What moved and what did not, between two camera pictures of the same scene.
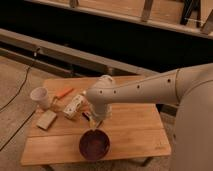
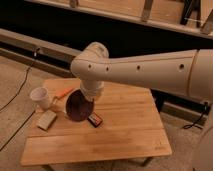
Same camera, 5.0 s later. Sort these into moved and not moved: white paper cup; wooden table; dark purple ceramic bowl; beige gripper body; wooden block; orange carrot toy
Moved: dark purple ceramic bowl; beige gripper body
Not moved: wooden block; white paper cup; wooden table; orange carrot toy
